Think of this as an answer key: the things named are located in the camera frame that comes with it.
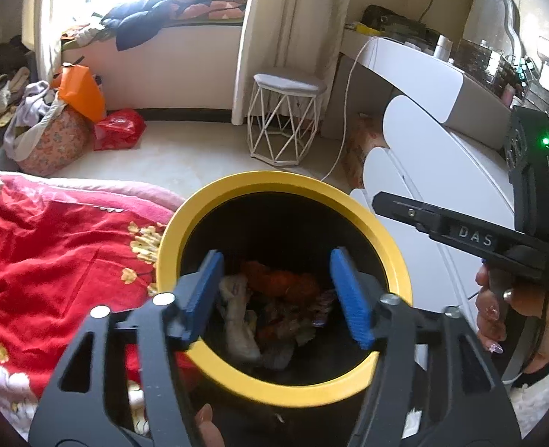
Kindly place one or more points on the white framed mirror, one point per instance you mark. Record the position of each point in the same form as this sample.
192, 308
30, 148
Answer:
488, 14

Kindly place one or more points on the red floral blanket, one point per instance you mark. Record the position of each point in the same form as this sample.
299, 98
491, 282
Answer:
46, 265

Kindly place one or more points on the white window seat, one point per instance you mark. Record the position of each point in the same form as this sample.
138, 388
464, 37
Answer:
176, 70

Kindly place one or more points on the yellow packet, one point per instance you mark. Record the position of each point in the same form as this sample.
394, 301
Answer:
362, 29

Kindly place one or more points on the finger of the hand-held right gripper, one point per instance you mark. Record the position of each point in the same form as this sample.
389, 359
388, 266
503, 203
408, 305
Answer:
409, 216

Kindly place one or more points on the red shopping bag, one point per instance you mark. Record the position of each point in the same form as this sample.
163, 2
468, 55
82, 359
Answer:
118, 128

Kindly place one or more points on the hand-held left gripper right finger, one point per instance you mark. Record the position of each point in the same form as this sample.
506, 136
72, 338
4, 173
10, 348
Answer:
348, 298

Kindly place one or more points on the floral storage bag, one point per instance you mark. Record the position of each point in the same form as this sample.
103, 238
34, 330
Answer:
362, 149

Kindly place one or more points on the white dressing table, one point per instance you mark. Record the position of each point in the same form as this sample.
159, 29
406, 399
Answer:
423, 70

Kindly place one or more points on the clear cosmetic organizer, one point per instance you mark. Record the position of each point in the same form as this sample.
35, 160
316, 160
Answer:
479, 58

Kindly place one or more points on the floral fabric basket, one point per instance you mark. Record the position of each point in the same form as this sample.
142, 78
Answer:
55, 144

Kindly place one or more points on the yellow rimmed black bin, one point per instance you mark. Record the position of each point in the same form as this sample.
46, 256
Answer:
279, 179

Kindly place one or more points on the dark bag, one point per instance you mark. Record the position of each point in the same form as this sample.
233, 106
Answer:
395, 21

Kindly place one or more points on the red plastic bag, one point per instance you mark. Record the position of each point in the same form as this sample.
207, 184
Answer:
279, 284

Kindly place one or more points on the cream curtain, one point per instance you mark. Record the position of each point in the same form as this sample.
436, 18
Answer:
293, 18
51, 18

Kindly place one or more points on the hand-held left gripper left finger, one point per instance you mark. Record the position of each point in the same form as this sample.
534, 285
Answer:
204, 288

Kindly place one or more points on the person's left hand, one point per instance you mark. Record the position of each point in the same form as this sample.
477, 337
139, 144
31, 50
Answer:
207, 426

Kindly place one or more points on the orange bag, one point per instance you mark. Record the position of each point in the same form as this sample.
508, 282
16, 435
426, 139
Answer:
83, 93

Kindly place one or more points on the white bottle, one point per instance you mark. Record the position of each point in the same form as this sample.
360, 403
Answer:
443, 49

